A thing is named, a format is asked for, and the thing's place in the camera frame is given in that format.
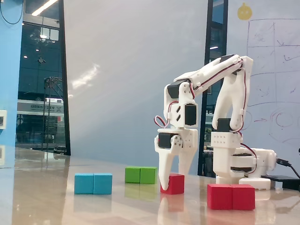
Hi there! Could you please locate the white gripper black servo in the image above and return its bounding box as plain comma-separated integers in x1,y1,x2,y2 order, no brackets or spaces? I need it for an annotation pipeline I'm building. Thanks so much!
154,127,199,191

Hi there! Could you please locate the small red cube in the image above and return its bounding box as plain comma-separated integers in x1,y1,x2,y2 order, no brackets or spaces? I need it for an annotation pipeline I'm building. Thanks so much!
160,172,185,195

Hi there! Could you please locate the long green block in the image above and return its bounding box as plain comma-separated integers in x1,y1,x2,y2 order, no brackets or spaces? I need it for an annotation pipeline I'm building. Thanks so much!
124,166,158,185

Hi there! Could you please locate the long red block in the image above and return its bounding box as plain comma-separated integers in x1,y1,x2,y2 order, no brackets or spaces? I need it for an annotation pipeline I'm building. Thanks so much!
207,184,255,211

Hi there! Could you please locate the long blue block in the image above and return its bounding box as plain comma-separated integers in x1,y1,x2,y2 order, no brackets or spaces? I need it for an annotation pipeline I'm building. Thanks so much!
74,172,113,195

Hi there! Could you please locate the flat black box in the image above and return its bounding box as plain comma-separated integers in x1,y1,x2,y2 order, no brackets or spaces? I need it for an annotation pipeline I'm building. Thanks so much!
261,174,300,191

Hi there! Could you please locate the metal scaffold tower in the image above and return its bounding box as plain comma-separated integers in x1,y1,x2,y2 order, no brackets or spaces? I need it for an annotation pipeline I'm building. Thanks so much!
42,76,64,150

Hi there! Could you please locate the whiteboard with marker drawings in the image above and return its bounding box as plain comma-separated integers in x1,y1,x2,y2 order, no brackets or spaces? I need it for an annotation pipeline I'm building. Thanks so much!
225,0,300,188

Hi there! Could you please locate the yellow round sticker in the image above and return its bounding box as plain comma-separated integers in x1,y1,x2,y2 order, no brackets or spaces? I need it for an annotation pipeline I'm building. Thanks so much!
237,2,253,21

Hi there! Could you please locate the ceiling light strip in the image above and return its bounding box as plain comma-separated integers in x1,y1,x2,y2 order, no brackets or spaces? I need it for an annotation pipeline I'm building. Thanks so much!
31,0,59,16

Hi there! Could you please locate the red white gripper servo wire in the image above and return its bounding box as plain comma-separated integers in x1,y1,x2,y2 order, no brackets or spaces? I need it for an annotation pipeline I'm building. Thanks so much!
154,100,179,130

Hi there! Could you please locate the upper arm servo wire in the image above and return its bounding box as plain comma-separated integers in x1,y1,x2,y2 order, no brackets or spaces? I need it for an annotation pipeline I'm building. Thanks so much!
234,60,249,136

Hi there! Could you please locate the black plug cable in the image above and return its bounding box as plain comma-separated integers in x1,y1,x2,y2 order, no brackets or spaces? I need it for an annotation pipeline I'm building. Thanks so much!
276,158,300,179

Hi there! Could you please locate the wide black window frame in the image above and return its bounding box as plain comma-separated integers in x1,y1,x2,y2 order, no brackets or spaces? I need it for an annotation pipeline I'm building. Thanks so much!
198,0,228,176

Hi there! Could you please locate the slim black window frame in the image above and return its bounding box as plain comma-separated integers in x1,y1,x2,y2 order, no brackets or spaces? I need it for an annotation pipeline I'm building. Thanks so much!
58,0,71,156

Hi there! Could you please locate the white wall socket box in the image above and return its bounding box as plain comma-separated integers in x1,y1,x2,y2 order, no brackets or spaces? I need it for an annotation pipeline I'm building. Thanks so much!
0,109,8,129

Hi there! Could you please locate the thin black hanging cable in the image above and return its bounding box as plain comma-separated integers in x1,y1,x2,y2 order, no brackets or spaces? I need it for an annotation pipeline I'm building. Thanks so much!
0,0,24,24

